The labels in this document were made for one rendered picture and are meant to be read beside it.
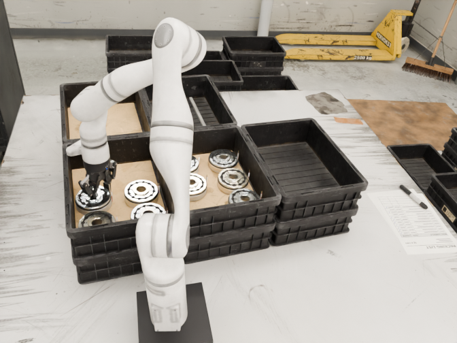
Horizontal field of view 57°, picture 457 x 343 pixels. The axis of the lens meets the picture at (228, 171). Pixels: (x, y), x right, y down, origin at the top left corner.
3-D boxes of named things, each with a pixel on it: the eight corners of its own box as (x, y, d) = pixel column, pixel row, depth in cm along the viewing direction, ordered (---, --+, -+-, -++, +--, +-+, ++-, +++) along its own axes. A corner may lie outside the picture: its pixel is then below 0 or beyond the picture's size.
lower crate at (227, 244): (271, 250, 138) (277, 224, 131) (181, 268, 129) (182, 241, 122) (232, 173, 167) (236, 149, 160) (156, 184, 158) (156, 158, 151)
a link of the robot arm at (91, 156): (88, 139, 127) (86, 122, 123) (117, 153, 123) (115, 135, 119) (64, 154, 121) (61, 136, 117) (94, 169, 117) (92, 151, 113)
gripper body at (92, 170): (94, 167, 116) (98, 192, 122) (116, 152, 122) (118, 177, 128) (75, 156, 119) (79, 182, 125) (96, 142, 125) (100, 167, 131)
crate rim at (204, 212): (282, 204, 125) (283, 198, 124) (183, 220, 117) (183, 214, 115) (238, 130, 154) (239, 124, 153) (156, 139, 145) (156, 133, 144)
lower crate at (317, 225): (351, 235, 147) (360, 209, 140) (271, 250, 138) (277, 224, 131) (301, 164, 176) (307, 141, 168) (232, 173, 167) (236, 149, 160)
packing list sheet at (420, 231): (468, 251, 146) (469, 250, 146) (409, 258, 141) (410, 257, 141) (417, 188, 171) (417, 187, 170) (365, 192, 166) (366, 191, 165)
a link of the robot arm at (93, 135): (90, 128, 122) (76, 145, 116) (84, 80, 113) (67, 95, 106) (113, 133, 122) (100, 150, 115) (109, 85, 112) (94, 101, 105)
